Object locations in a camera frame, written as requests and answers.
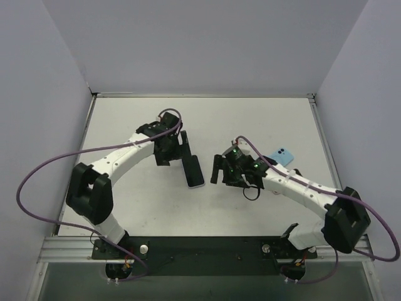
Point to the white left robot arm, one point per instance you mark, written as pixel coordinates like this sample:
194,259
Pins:
90,191

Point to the light blue phone case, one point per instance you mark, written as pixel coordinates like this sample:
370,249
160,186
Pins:
282,156

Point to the lilac phone case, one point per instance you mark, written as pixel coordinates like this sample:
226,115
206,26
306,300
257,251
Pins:
196,185

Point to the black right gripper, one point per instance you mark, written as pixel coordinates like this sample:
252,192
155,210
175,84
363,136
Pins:
223,171

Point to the black phone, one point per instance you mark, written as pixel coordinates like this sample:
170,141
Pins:
192,170

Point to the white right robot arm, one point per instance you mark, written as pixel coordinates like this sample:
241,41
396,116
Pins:
342,222

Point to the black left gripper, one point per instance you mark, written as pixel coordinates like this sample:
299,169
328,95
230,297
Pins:
183,145

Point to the aluminium front rail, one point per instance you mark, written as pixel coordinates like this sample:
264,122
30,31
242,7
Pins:
66,249

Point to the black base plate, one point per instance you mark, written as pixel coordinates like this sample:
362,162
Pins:
202,255

